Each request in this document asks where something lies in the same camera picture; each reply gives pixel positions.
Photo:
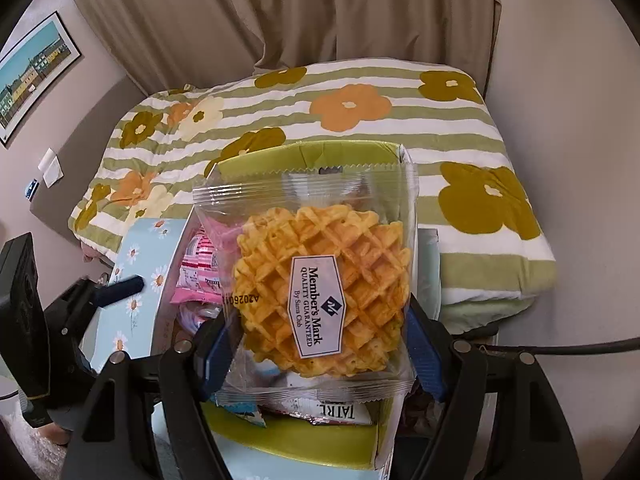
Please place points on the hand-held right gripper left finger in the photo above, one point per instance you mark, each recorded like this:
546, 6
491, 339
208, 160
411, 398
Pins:
217, 355

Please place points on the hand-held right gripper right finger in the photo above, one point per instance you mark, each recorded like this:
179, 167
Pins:
425, 360

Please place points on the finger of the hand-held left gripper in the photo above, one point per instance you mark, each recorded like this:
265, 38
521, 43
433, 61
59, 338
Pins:
122, 290

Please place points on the light blue daisy box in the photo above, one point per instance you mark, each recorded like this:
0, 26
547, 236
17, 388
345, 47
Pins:
140, 260

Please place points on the green cardboard box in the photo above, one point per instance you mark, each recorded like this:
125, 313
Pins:
310, 440

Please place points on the clear waffle packet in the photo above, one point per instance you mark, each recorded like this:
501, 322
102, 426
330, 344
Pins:
320, 260

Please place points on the pink striped snack packet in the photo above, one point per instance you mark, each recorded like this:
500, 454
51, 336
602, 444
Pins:
200, 257

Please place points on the light blue box lid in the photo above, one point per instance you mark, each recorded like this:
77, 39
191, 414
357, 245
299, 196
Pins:
427, 270

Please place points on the white black-print snack packet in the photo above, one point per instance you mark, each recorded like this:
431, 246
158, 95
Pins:
340, 410

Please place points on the framed houses picture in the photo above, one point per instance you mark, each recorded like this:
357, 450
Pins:
30, 75

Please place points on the striped floral blanket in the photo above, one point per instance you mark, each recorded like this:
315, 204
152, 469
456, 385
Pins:
400, 125

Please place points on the beige curtain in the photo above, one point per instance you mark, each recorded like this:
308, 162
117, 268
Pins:
250, 10

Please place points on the white wall plate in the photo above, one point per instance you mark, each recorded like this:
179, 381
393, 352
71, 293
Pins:
46, 157
55, 174

